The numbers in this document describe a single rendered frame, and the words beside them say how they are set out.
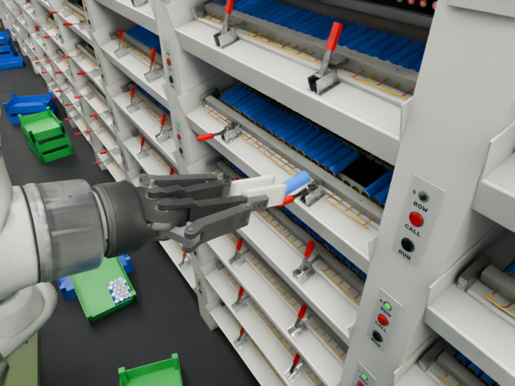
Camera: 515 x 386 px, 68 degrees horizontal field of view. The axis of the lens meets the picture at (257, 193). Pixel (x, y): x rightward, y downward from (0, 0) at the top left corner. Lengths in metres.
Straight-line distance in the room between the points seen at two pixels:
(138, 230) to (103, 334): 1.35
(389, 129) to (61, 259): 0.38
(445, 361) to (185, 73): 0.78
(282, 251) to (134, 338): 0.95
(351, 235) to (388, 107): 0.21
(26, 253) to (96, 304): 1.43
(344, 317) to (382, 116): 0.40
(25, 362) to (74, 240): 1.12
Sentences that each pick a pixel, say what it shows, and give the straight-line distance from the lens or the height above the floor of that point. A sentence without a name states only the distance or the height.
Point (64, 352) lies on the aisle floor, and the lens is 1.73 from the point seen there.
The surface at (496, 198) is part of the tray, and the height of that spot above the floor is 1.12.
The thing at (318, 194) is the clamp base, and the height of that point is 0.95.
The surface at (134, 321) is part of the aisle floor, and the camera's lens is 1.72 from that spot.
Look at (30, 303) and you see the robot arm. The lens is 1.28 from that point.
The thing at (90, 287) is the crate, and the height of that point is 0.06.
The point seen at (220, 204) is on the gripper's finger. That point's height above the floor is 1.08.
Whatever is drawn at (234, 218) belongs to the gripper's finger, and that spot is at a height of 1.07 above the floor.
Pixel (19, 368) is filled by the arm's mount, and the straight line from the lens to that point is 1.47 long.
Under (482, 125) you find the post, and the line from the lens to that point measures 0.42.
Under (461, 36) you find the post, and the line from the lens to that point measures 0.42.
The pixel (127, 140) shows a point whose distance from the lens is 1.77.
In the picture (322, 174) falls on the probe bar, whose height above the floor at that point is 0.97.
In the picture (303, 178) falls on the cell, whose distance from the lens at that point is 0.54.
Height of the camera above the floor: 1.35
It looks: 37 degrees down
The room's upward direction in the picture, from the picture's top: straight up
